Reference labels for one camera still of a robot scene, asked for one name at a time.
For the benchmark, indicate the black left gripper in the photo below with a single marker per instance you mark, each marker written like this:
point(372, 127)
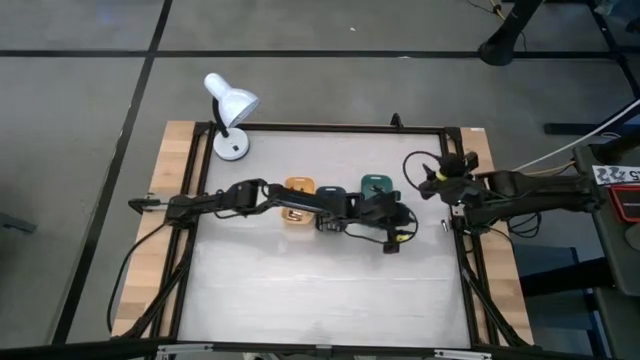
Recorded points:
point(385, 212)

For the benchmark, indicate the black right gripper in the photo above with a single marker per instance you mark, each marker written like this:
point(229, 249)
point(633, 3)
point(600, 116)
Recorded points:
point(455, 185)

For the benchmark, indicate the teal plastic bin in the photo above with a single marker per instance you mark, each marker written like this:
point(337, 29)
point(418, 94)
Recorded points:
point(372, 180)

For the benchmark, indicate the screws edge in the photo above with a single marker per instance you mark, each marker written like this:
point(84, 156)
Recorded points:
point(444, 225)

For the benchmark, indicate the black copper Duracell battery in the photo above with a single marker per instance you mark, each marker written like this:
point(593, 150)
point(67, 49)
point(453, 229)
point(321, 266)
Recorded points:
point(327, 225)

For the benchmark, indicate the slate blue plastic bin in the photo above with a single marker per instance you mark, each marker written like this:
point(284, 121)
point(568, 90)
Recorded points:
point(330, 190)

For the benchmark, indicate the silver red Energizer battery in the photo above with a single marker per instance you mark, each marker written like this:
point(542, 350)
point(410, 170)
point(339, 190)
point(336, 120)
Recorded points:
point(295, 216)

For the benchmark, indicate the yellow plastic bin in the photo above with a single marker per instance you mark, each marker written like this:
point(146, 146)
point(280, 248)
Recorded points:
point(300, 181)

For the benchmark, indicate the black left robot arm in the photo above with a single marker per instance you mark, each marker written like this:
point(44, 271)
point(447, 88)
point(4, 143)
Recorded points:
point(300, 197)

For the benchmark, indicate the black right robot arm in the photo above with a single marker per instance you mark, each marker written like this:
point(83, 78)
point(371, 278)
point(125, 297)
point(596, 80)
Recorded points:
point(530, 192)

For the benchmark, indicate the black clamp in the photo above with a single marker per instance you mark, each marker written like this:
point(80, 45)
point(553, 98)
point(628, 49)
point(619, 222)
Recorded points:
point(396, 120)
point(145, 204)

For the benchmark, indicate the black stand pole with base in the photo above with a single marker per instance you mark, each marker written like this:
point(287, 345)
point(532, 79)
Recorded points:
point(502, 47)

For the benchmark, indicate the white desk lamp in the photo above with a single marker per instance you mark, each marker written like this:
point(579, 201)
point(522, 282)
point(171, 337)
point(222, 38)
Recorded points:
point(232, 102)

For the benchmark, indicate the white fiducial marker label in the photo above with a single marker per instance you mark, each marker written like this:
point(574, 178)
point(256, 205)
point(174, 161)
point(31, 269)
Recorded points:
point(617, 175)

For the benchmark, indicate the red framed device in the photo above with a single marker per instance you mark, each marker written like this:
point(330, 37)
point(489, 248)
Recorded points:
point(627, 202)

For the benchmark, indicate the dark equipment cart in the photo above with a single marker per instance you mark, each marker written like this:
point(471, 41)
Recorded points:
point(620, 250)

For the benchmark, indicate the black overhead crossbar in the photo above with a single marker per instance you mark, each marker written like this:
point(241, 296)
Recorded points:
point(75, 350)

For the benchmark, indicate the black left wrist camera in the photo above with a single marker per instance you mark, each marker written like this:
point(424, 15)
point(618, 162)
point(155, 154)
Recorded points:
point(391, 246)

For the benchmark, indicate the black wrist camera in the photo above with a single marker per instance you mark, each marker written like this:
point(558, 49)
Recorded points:
point(391, 246)
point(471, 160)

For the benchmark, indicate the silver corner bracket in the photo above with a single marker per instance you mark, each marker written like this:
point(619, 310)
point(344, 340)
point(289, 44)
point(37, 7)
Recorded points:
point(458, 210)

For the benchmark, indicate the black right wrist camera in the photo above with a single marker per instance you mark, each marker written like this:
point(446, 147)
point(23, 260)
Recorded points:
point(471, 160)

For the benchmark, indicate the black table leg frame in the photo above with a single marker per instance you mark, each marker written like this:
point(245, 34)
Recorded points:
point(570, 129)

